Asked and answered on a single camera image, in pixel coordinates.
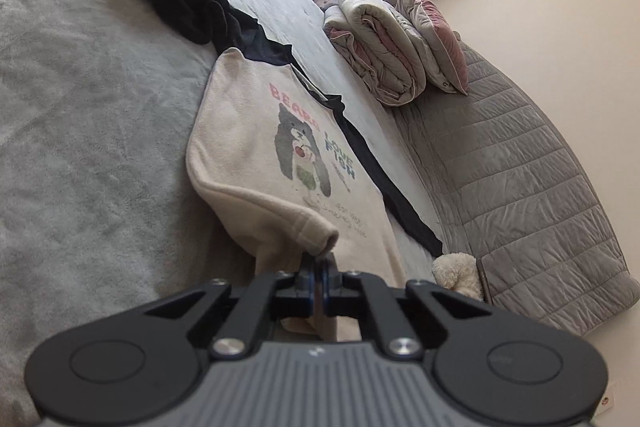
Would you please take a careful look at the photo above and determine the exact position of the cream bear print sweatshirt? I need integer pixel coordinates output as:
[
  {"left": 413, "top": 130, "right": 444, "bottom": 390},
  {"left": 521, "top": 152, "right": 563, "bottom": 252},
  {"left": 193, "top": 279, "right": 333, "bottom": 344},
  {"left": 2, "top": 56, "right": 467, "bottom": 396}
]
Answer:
[{"left": 129, "top": 0, "right": 446, "bottom": 343}]

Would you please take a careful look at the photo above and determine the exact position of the folded grey pink quilt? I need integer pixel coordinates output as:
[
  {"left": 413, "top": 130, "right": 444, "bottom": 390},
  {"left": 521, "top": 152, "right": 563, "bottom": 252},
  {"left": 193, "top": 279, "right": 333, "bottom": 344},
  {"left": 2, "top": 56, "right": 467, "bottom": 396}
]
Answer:
[{"left": 322, "top": 0, "right": 428, "bottom": 108}]

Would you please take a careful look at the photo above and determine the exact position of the pink grey pillow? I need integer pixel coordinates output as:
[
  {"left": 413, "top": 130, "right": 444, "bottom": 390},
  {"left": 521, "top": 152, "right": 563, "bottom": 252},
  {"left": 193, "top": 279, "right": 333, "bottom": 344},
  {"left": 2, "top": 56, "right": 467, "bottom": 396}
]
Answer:
[{"left": 394, "top": 0, "right": 471, "bottom": 96}]

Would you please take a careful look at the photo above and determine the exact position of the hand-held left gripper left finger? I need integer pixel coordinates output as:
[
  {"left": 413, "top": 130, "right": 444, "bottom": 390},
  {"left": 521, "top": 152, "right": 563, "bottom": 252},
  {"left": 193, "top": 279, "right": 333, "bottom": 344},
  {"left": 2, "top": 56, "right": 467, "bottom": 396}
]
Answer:
[{"left": 141, "top": 253, "right": 317, "bottom": 360}]

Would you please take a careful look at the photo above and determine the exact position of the grey quilted headboard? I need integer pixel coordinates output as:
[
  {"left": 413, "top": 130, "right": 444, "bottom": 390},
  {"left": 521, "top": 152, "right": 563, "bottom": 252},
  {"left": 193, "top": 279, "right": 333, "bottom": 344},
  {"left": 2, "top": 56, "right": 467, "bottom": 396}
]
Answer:
[{"left": 390, "top": 42, "right": 640, "bottom": 338}]

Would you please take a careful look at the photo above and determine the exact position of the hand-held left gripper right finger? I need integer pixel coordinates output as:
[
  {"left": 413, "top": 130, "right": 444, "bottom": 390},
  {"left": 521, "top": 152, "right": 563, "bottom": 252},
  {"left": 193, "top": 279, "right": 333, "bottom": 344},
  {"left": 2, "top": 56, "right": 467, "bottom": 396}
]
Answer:
[{"left": 322, "top": 255, "right": 483, "bottom": 360}]

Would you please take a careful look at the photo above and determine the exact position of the grey bed sheet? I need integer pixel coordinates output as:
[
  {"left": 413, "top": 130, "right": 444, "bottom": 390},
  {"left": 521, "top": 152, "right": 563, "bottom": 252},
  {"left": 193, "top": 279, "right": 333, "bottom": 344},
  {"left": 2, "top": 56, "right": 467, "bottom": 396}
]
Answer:
[{"left": 0, "top": 0, "right": 451, "bottom": 427}]

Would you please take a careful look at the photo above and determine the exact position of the white plush toy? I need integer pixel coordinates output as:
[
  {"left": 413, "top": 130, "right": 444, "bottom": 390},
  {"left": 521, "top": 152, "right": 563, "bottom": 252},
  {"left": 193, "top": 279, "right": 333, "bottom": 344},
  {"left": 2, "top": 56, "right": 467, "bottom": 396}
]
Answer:
[{"left": 431, "top": 252, "right": 485, "bottom": 303}]

